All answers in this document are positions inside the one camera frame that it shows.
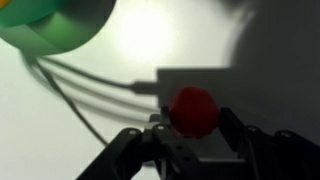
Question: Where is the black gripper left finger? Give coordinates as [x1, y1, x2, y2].
[76, 106, 201, 180]

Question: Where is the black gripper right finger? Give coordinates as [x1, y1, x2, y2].
[217, 106, 320, 180]

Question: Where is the green plastic bowl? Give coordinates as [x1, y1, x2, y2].
[0, 0, 118, 57]

